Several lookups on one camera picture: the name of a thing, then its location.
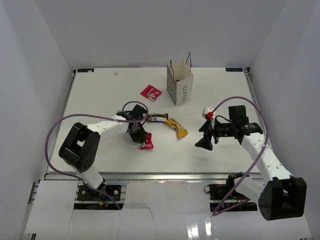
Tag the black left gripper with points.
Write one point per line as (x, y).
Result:
(141, 136)

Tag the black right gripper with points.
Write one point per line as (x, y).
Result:
(205, 142)

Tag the red snack packet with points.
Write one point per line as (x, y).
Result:
(151, 93)
(147, 144)

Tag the yellow M&M's packet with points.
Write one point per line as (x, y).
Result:
(180, 130)

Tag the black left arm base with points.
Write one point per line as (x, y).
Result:
(87, 199)

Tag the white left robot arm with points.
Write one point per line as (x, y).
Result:
(80, 146)

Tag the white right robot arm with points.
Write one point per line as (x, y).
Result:
(282, 195)

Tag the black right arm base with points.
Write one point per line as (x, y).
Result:
(217, 192)

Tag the white paper coffee bag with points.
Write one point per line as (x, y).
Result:
(179, 80)

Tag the brown chocolate bar wrapper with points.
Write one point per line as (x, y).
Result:
(157, 117)

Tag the black corner label right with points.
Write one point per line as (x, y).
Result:
(234, 69)

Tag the black corner label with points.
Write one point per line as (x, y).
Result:
(85, 70)
(234, 69)

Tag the black corner label left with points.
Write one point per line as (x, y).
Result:
(85, 70)

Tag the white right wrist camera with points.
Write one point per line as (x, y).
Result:
(209, 114)

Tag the aluminium table edge rail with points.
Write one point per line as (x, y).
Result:
(105, 90)

